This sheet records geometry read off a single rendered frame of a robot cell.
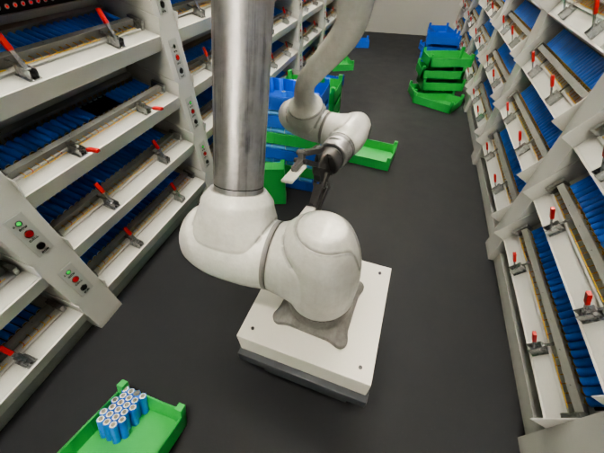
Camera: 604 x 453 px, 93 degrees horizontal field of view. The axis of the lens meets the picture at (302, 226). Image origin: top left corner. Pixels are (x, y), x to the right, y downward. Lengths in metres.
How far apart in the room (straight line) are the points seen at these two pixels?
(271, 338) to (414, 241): 0.81
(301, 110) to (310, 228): 0.47
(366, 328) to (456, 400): 0.40
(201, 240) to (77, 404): 0.68
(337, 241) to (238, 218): 0.19
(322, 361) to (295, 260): 0.26
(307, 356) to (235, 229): 0.32
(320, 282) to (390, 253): 0.73
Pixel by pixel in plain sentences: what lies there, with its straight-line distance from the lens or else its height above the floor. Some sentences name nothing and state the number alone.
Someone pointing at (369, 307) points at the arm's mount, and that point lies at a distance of 0.75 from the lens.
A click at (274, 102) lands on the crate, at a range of 1.28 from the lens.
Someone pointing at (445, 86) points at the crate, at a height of 0.11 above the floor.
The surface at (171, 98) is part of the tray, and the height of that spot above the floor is 0.50.
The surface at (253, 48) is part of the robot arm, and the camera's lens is 0.54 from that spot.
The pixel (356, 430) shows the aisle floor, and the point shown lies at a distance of 0.94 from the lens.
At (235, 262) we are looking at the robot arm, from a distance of 0.58.
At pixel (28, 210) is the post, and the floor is 0.46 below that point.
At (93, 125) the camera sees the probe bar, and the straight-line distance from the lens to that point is 1.06.
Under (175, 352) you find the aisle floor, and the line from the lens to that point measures 1.05.
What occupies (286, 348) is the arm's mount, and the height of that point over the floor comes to 0.27.
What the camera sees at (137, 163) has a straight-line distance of 1.21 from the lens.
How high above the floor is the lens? 0.92
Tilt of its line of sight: 46 degrees down
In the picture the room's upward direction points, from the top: straight up
